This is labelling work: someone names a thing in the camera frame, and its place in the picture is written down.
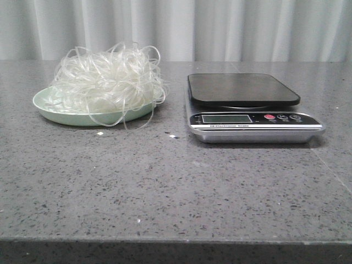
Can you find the translucent white vermicelli bundle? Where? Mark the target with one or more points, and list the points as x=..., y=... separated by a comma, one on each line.
x=121, y=68

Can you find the light green round plate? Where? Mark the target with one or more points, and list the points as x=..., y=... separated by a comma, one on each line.
x=94, y=107

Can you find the white pleated curtain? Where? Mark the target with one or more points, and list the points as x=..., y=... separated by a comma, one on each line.
x=258, y=31

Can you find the silver black kitchen scale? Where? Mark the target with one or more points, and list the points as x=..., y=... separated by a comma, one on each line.
x=246, y=108

